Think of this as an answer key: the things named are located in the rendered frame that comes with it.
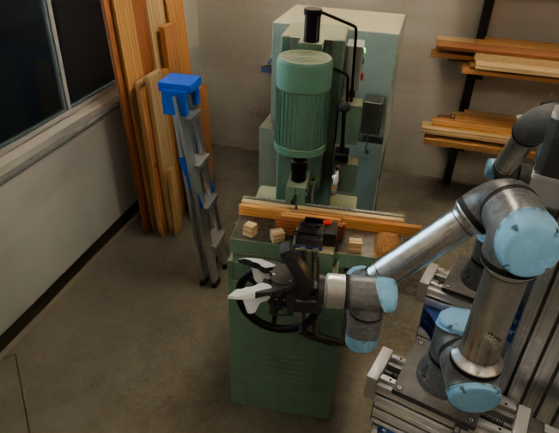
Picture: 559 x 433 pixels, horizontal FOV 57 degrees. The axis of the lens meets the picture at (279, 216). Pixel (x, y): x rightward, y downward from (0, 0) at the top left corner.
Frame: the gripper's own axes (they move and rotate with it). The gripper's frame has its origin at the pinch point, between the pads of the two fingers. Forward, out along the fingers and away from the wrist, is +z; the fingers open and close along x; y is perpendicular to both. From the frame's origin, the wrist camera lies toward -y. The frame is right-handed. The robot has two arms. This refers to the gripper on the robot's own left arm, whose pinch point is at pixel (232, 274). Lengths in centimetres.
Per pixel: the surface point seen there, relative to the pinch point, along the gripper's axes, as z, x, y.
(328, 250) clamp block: -23, 52, 21
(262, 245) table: -1, 63, 26
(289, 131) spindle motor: -8, 65, -14
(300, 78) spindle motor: -10, 62, -31
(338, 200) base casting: -29, 113, 29
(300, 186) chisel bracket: -12, 72, 7
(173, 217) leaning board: 69, 196, 83
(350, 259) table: -31, 60, 28
